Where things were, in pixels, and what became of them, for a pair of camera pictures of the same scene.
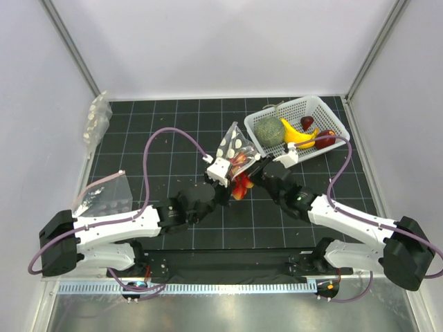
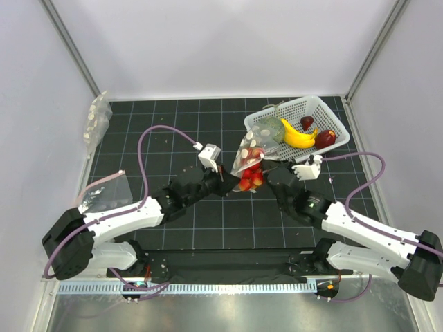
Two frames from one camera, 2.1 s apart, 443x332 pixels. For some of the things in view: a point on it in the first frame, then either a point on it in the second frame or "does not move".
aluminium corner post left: x=49 y=7 does not move
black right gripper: x=255 y=171 does not move
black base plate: x=228 y=266 does not move
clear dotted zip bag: x=236 y=149 -> x=258 y=143
